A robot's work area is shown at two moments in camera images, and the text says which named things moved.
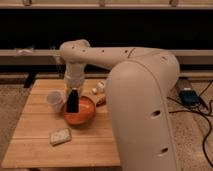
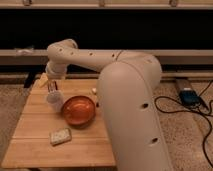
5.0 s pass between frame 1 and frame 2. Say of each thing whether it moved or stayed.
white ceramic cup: stayed
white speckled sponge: stayed
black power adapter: stayed
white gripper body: moved
